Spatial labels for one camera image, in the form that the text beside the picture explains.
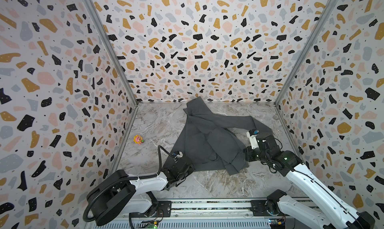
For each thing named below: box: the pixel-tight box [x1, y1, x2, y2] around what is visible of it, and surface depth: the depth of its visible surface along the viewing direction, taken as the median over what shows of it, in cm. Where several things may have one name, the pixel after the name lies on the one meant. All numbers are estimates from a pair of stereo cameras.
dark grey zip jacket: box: [164, 97, 273, 176], surface depth 97 cm
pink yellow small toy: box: [133, 134, 145, 146], surface depth 97 cm
